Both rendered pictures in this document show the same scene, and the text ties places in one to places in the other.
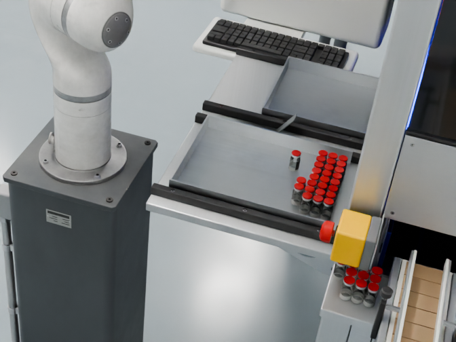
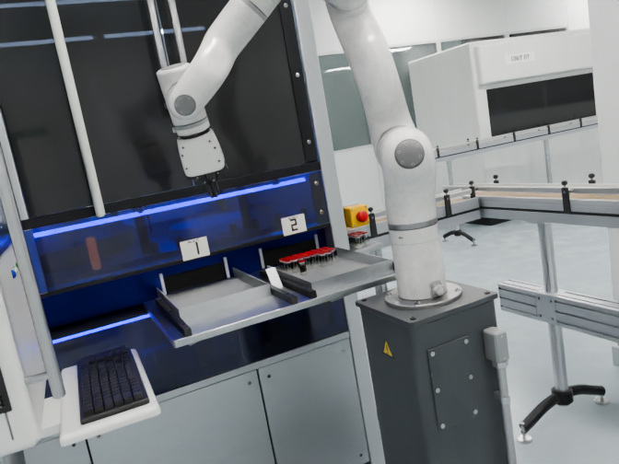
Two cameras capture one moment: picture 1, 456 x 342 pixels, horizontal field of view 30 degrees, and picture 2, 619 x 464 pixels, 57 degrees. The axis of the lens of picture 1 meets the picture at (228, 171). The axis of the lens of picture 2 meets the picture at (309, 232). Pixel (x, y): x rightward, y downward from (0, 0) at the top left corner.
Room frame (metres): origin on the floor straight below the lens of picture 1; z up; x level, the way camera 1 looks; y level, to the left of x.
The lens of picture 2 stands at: (2.47, 1.28, 1.30)
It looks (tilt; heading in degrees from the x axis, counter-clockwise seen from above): 10 degrees down; 234
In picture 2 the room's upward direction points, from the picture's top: 10 degrees counter-clockwise
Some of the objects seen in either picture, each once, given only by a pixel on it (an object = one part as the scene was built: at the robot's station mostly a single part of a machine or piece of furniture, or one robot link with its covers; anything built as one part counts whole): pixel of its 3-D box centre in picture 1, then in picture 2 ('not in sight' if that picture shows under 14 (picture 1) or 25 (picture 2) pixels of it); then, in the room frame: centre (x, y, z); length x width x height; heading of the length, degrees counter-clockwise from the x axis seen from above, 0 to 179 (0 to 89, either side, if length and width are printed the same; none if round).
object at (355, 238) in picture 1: (354, 239); (355, 215); (1.16, -0.24, 0.99); 0.08 x 0.07 x 0.07; 77
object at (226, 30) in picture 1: (276, 46); (108, 377); (2.14, -0.09, 0.82); 0.40 x 0.14 x 0.02; 76
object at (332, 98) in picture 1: (342, 102); (210, 291); (1.76, -0.26, 0.90); 0.34 x 0.26 x 0.04; 77
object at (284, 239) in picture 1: (296, 142); (272, 289); (1.61, -0.15, 0.87); 0.70 x 0.48 x 0.02; 167
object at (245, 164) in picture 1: (263, 171); (326, 268); (1.45, -0.08, 0.90); 0.34 x 0.26 x 0.04; 77
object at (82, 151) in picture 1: (83, 123); (418, 261); (1.47, 0.32, 0.95); 0.19 x 0.19 x 0.18
